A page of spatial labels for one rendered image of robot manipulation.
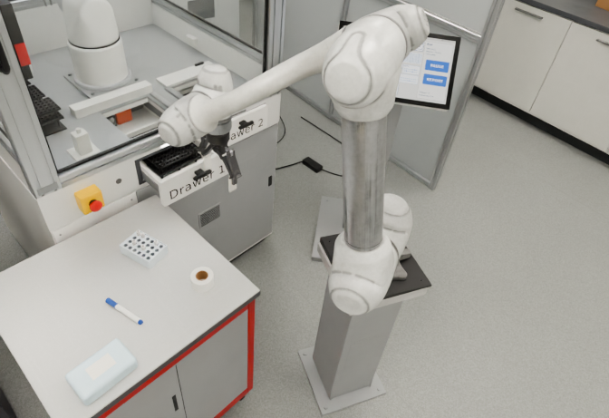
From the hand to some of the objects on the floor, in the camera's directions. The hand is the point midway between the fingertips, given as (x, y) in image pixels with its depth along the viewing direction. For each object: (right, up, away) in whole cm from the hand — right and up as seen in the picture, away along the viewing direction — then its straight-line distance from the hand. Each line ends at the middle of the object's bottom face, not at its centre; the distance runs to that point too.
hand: (219, 178), depth 159 cm
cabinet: (-58, -30, +96) cm, 116 cm away
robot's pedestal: (+45, -86, +47) cm, 108 cm away
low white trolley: (-34, -90, +32) cm, 101 cm away
